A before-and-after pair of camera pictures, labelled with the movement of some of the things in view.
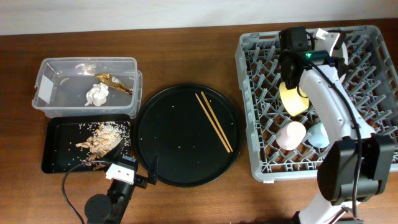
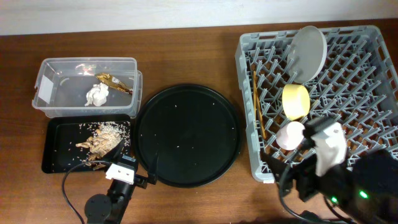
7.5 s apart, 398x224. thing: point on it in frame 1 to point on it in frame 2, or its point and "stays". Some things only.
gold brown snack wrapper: (114, 83) stays
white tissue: (97, 94) stays
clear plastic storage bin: (88, 88) stays
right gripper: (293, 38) to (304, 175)
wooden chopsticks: (214, 117) to (260, 111)
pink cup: (290, 135) stays
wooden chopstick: (212, 122) to (255, 94)
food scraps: (105, 136) stays
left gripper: (141, 181) stays
